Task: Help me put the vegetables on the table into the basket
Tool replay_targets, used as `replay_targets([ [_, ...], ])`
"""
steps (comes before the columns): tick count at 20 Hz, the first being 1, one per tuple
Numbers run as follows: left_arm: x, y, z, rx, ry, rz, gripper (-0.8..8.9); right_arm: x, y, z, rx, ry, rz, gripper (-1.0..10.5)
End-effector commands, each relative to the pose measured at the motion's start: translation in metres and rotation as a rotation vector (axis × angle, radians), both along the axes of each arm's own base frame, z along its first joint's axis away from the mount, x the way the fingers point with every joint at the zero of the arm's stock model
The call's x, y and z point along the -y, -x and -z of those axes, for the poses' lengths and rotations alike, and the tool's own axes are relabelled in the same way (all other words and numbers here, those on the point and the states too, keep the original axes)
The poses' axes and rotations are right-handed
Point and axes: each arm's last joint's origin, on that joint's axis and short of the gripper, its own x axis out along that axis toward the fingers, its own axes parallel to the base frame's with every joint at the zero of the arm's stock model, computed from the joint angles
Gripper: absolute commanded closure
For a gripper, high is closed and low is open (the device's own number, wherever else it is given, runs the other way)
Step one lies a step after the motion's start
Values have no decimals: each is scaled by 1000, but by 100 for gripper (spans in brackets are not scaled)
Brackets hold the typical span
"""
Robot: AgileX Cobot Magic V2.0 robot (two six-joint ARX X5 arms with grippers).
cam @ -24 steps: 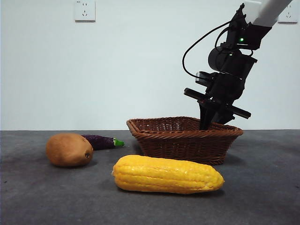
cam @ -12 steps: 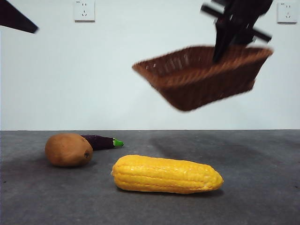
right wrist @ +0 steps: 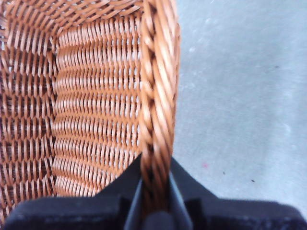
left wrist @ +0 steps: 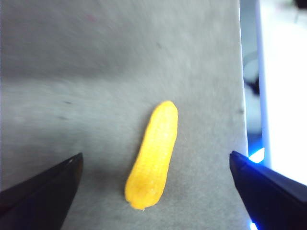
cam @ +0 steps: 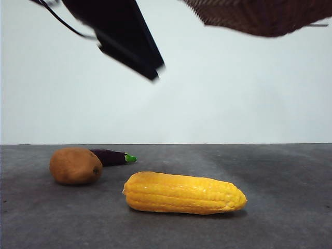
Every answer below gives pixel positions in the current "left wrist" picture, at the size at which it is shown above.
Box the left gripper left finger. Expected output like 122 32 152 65
0 152 83 230

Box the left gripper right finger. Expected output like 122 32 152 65
229 150 307 230

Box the yellow corn cob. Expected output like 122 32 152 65
124 100 178 211

